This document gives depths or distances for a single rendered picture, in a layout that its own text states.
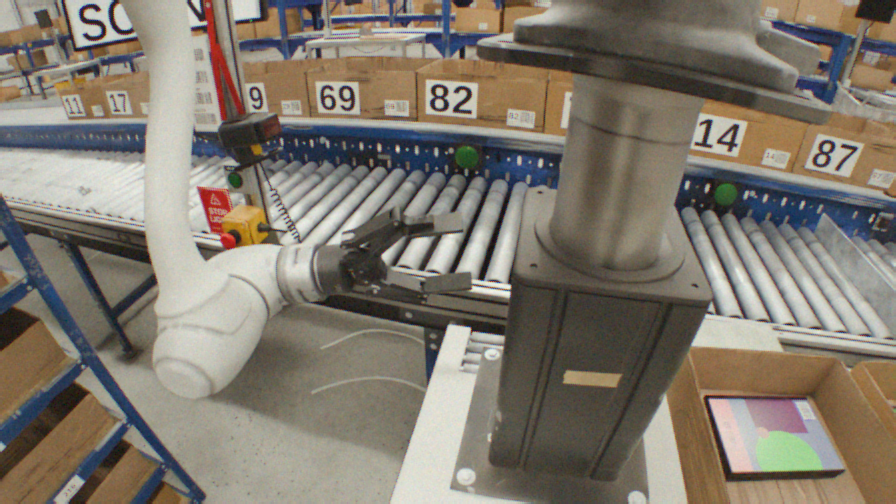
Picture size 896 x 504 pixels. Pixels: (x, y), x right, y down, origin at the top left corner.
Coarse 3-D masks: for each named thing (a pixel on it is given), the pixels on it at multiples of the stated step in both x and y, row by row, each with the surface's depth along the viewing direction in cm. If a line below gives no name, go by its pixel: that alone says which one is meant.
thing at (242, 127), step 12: (228, 120) 72; (240, 120) 71; (252, 120) 70; (264, 120) 71; (276, 120) 74; (228, 132) 72; (240, 132) 71; (252, 132) 71; (264, 132) 71; (276, 132) 74; (228, 144) 73; (240, 144) 73; (252, 144) 72; (240, 156) 76; (252, 156) 76; (240, 168) 77
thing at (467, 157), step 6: (462, 150) 125; (468, 150) 125; (474, 150) 125; (456, 156) 127; (462, 156) 126; (468, 156) 126; (474, 156) 125; (462, 162) 127; (468, 162) 127; (474, 162) 126
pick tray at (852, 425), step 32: (704, 352) 57; (736, 352) 56; (768, 352) 55; (672, 384) 59; (704, 384) 60; (736, 384) 59; (768, 384) 58; (800, 384) 57; (832, 384) 53; (672, 416) 57; (704, 416) 47; (832, 416) 52; (864, 416) 45; (704, 448) 45; (864, 448) 44; (704, 480) 43; (768, 480) 47; (800, 480) 46; (832, 480) 45; (864, 480) 43
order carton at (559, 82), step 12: (552, 72) 138; (564, 72) 137; (552, 84) 115; (564, 84) 114; (552, 96) 116; (564, 96) 115; (552, 108) 118; (552, 120) 120; (552, 132) 122; (564, 132) 121
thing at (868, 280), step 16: (832, 224) 97; (832, 240) 97; (848, 240) 90; (832, 256) 96; (848, 256) 89; (864, 256) 83; (848, 272) 88; (864, 272) 82; (864, 288) 82; (880, 288) 76; (880, 304) 76
